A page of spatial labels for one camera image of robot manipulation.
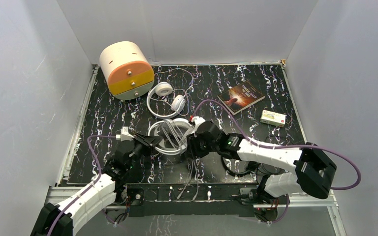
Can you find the small white green box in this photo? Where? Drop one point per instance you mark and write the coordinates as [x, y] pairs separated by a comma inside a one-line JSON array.
[[272, 118]]

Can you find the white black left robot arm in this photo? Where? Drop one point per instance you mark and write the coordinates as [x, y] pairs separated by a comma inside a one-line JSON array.
[[67, 217]]

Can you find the orange brown paperback book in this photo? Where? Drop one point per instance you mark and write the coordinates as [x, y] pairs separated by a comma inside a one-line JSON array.
[[241, 97]]

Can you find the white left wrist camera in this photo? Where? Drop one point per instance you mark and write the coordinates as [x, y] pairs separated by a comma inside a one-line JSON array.
[[125, 134]]

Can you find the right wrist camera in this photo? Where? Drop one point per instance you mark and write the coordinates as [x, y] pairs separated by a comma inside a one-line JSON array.
[[196, 121]]

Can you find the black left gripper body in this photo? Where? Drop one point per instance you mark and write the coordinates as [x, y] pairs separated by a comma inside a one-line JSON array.
[[144, 140]]

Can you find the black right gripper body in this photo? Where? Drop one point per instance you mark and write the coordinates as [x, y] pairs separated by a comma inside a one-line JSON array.
[[199, 147]]

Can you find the black wired headphones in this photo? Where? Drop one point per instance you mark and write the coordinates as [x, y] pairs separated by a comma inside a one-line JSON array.
[[237, 168]]

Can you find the small white on-ear headphones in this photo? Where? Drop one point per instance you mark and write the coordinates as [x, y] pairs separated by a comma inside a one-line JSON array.
[[175, 98]]

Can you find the pastel mini drawer cabinet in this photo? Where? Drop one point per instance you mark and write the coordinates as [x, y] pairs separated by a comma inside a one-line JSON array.
[[126, 70]]

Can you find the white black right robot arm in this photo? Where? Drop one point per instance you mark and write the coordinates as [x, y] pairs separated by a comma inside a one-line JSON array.
[[308, 169]]

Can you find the large white over-ear headphones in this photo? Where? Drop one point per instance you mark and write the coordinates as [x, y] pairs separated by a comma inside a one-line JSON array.
[[174, 133]]

